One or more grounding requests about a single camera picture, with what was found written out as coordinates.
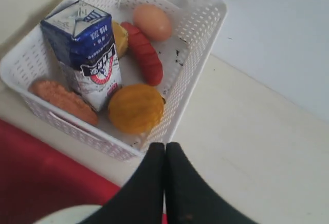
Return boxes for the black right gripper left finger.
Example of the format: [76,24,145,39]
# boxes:
[83,142,165,223]

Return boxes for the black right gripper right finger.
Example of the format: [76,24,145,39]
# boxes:
[165,142,253,223]

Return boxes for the white ceramic bowl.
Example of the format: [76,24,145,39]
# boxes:
[33,204,102,224]

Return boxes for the yellow lemon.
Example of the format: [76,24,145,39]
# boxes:
[107,84,165,135]

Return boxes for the fried chicken nugget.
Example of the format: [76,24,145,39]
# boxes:
[29,80,98,126]

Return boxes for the red toy shrimp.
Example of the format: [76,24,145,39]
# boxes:
[121,22,163,86]

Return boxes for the yellow cheese wedge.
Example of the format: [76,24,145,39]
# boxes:
[112,21,128,59]

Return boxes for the blue milk carton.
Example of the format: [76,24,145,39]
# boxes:
[41,0,122,111]

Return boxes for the brown egg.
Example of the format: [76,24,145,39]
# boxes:
[133,4,172,42]

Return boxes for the red table cloth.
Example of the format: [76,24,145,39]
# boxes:
[0,119,169,224]

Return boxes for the white perforated basket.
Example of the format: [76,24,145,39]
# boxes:
[1,0,226,161]

